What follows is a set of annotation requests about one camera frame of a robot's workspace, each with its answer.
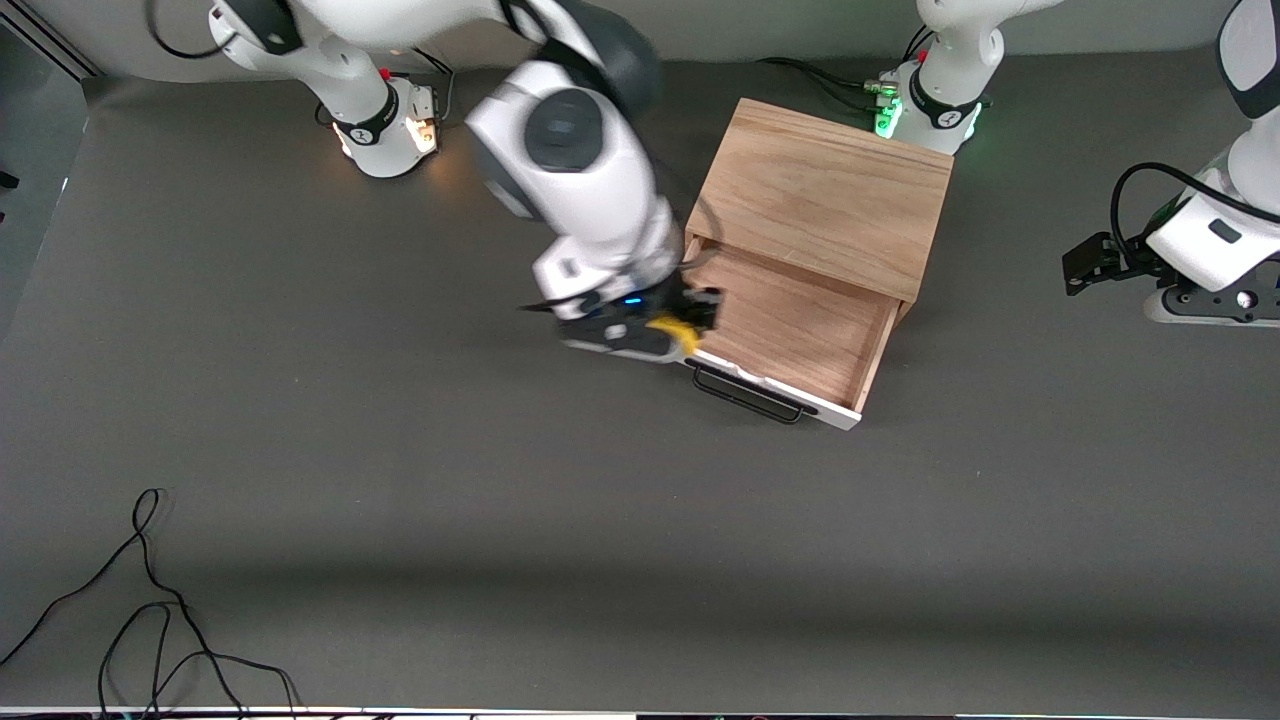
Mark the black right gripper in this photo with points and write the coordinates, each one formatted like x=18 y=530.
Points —
x=688 y=298

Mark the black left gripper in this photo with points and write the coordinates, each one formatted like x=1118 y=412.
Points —
x=1118 y=254

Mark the yellow cube block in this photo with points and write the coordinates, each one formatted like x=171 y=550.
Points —
x=672 y=330

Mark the wooden drawer with white front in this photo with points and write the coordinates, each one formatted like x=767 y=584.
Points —
x=800 y=320

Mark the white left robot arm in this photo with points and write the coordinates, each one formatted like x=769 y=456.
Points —
x=945 y=95

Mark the light wooden cabinet box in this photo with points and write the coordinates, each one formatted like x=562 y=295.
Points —
x=825 y=190

